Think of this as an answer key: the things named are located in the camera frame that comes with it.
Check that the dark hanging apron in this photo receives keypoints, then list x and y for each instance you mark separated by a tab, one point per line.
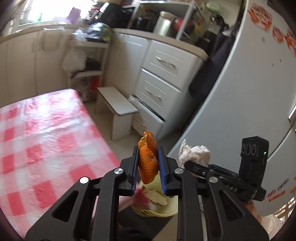
212	69

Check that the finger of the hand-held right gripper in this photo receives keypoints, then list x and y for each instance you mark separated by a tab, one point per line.
196	169

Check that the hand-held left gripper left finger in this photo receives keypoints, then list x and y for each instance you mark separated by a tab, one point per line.
133	171

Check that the black rice cooker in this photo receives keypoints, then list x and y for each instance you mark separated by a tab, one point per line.
143	23

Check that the white shelf rack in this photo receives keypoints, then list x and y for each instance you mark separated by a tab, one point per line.
185	20

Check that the round orange fridge magnet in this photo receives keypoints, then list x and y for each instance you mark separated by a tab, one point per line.
260	14
277	34
291	42

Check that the green bottle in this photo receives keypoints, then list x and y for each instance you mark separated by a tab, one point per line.
41	18

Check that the white hanging bin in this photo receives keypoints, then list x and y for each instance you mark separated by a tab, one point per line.
50	39

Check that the white refrigerator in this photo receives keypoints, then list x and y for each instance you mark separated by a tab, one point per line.
242	92

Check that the white trolley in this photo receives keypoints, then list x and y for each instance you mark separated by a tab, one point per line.
104	58

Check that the purple bag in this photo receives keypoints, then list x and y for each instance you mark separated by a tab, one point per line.
74	15

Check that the white base cabinets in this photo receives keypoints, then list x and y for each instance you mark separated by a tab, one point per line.
23	64

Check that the black frying pan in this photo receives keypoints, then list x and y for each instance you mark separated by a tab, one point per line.
92	63

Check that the window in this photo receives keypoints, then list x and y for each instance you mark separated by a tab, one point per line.
46	9

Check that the white pitcher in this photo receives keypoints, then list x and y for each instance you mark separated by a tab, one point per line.
165	23

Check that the yellow bin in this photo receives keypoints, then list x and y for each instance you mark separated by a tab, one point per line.
166	208

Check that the person's right hand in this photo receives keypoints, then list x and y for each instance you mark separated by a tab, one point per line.
251	207

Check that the dark vegetable bag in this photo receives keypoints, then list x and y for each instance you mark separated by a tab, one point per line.
100	31

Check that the white drawer unit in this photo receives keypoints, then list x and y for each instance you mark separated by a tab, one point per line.
166	76

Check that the white stool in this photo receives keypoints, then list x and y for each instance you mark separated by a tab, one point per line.
118	104

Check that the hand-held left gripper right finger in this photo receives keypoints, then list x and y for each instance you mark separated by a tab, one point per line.
163	171

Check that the small red bag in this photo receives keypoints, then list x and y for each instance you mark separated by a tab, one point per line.
94	83

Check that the big white plastic bag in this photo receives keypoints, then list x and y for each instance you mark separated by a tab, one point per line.
74	61

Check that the small orange peel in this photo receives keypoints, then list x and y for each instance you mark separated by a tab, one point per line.
148	160

